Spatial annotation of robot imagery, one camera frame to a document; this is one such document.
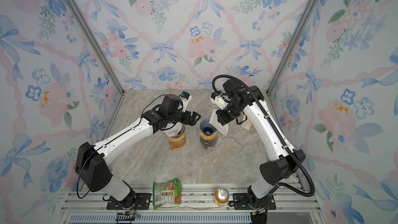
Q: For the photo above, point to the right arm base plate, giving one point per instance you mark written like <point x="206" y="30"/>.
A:
<point x="245" y="201"/>

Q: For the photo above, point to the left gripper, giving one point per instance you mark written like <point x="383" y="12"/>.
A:
<point x="194" y="120"/>

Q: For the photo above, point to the grey glass dripper cone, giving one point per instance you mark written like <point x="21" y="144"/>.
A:
<point x="176" y="132"/>

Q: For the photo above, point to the coffee filter paper pack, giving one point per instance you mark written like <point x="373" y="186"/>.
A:
<point x="247" y="124"/>

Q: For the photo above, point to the green snack bag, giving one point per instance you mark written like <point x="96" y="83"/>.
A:
<point x="166" y="192"/>

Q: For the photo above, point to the orange soda can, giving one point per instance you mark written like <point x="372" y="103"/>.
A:
<point x="221" y="196"/>

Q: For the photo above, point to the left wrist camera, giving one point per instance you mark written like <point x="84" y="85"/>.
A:
<point x="186" y="99"/>

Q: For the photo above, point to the grey glass carafe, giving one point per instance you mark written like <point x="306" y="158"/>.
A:
<point x="208" y="143"/>

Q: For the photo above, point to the orange glass carafe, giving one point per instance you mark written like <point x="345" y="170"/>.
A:
<point x="177" y="142"/>

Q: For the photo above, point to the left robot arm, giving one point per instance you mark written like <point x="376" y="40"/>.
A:
<point x="94" y="162"/>

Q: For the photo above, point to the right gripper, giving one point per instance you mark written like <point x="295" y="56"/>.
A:
<point x="222" y="119"/>

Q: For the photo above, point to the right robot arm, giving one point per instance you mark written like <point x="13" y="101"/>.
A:
<point x="284" y="159"/>

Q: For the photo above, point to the blue glass dripper cone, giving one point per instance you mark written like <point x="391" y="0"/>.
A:
<point x="206" y="126"/>

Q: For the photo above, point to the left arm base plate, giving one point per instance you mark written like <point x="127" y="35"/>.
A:
<point x="140" y="201"/>

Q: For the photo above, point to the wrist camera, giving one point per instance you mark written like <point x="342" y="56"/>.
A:
<point x="219" y="100"/>
<point x="186" y="99"/>

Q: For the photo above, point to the aluminium rail frame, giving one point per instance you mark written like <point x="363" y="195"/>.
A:
<point x="197" y="207"/>

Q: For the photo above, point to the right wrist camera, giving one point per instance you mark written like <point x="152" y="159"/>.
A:
<point x="219" y="100"/>

